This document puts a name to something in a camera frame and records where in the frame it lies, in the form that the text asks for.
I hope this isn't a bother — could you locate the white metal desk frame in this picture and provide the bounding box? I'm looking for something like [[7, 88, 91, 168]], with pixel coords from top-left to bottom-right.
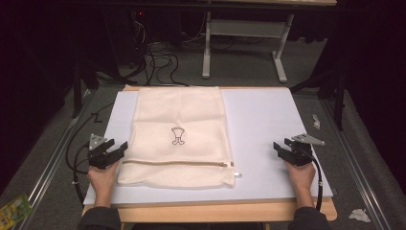
[[201, 11, 296, 84]]

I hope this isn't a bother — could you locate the bundle of black cables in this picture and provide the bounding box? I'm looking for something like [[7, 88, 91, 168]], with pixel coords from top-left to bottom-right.
[[126, 18, 190, 88]]

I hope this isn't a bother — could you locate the green printed packet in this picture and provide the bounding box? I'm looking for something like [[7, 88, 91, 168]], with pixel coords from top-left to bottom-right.
[[0, 193, 34, 230]]

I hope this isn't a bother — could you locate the metal floor rail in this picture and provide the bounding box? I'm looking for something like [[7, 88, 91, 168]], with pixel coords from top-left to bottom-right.
[[12, 89, 94, 230], [320, 98, 395, 230]]

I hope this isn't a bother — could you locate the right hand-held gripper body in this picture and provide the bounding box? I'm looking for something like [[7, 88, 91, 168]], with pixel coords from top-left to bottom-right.
[[282, 133, 326, 168]]

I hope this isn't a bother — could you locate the person's right hand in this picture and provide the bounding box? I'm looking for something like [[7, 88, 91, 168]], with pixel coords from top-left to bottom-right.
[[283, 159, 317, 194]]

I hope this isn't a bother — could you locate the small crumpled white paper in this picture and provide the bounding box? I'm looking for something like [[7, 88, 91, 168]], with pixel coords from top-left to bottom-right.
[[311, 113, 322, 130]]

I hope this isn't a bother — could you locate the black metal stand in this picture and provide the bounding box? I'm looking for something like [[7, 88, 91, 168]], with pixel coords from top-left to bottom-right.
[[70, 59, 101, 120], [288, 63, 349, 132]]

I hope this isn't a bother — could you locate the left hand-held gripper cable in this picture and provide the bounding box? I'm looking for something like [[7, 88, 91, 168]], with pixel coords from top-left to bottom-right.
[[72, 143, 94, 206]]

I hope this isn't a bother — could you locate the person's left hand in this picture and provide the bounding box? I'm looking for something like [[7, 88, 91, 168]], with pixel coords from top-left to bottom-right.
[[87, 160, 121, 192]]

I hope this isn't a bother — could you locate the cream mesh laundry bag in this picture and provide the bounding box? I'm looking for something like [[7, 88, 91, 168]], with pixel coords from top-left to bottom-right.
[[117, 85, 237, 190]]

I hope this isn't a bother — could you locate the large crumpled white tissue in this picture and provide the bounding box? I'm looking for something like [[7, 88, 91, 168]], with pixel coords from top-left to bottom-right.
[[348, 208, 372, 224]]

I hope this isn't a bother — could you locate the white foam board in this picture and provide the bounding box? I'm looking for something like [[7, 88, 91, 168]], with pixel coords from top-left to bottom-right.
[[82, 87, 335, 206]]

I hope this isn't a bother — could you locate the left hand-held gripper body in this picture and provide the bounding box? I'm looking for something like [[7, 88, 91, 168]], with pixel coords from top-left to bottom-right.
[[87, 133, 121, 171]]

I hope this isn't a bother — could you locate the black floor cable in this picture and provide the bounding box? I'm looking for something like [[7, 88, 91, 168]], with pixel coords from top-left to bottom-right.
[[65, 102, 115, 175]]

